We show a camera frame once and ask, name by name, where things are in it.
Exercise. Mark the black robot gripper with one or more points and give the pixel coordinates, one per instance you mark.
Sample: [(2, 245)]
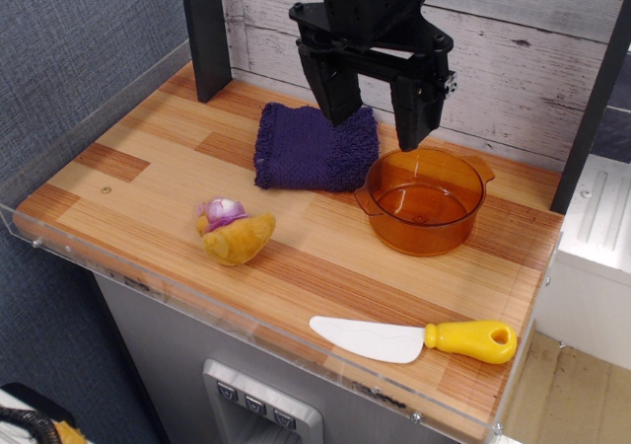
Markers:
[(388, 40)]

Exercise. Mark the purple knitted cloth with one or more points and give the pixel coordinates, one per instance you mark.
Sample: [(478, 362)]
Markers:
[(301, 149)]

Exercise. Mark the silver dispenser button panel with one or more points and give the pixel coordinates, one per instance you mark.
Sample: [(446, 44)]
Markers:
[(249, 411)]

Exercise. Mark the black vertical post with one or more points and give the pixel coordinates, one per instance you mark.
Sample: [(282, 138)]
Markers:
[(586, 135), (209, 48)]

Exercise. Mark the white toy sink unit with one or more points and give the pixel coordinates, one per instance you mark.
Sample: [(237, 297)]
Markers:
[(584, 301)]

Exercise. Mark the black right vertical post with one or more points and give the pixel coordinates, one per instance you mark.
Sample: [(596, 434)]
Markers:
[(586, 135)]

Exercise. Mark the orange transparent plastic bowl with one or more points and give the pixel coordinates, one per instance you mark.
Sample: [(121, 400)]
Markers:
[(424, 202)]

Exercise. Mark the black and yellow bag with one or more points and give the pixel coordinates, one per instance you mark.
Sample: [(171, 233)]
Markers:
[(29, 417)]

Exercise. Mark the plush taco toy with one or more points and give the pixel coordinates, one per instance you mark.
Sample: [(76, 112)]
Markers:
[(229, 235)]

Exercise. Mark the clear acrylic guard rail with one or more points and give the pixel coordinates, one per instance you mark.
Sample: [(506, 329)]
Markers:
[(55, 98)]

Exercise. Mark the white knife with yellow handle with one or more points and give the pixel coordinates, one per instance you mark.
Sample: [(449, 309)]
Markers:
[(491, 342)]

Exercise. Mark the grey toy fridge cabinet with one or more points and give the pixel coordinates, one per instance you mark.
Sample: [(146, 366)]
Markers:
[(169, 347)]

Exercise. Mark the black left vertical post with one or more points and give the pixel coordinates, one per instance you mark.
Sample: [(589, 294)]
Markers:
[(209, 48)]

